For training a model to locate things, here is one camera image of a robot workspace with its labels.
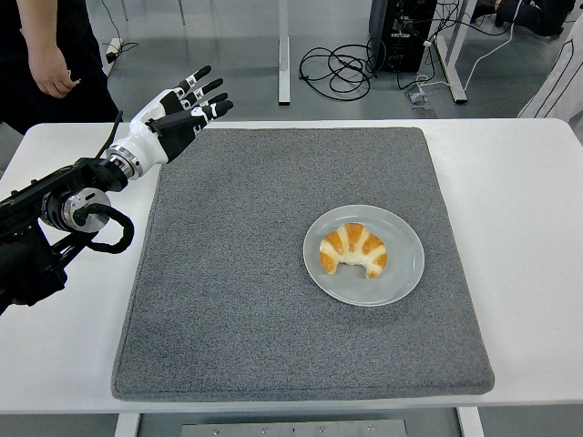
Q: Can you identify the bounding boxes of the white garment with black stripes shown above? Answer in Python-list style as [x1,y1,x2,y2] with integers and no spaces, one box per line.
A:
[517,22,583,120]

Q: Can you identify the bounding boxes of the pale blue round plate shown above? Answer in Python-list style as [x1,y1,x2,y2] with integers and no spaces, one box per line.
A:
[302,204,425,308]

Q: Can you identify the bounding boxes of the white power strip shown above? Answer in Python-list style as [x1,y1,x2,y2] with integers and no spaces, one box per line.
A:
[105,36,124,65]

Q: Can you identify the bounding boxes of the white cable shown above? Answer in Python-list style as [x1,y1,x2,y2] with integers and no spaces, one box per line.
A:
[416,0,520,92]

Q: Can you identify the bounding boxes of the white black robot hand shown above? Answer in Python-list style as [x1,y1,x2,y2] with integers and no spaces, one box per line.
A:
[107,65,235,177]

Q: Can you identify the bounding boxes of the thin black power cable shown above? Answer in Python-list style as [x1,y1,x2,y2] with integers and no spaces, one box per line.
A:
[98,0,138,60]

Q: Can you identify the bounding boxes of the grey metal plate with screws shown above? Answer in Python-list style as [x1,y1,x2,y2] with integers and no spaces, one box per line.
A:
[180,419,409,437]

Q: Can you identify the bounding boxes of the black computer tower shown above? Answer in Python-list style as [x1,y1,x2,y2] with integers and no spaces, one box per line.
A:
[367,0,438,75]

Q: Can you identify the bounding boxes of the person's hand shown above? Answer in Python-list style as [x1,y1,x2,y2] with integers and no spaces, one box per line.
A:
[29,45,83,98]

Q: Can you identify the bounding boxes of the white table leg with foot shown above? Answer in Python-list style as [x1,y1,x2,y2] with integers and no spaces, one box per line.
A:
[435,0,470,105]

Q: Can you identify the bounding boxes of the grey fabric mat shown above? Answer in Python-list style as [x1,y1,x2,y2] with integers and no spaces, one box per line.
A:
[110,126,496,402]

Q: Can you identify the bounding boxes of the small grey floor adapter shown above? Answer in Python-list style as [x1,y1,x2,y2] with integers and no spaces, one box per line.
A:
[404,88,434,110]

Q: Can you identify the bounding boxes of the person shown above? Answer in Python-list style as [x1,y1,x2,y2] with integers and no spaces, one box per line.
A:
[0,0,120,136]

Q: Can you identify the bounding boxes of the white straight table leg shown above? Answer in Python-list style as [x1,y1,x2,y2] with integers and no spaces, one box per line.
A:
[277,0,292,107]

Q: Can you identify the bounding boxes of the golden croissant bread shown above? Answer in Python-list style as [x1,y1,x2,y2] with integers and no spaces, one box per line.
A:
[318,221,389,279]

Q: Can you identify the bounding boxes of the person's legs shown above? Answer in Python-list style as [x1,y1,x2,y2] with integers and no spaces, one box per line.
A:
[471,0,579,37]

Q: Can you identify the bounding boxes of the white table support leg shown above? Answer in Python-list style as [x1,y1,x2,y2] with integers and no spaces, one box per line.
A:
[457,407,485,437]
[113,412,141,437]

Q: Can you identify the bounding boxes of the coiled black floor cable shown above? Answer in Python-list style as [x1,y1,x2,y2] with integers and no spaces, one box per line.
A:
[299,43,379,102]

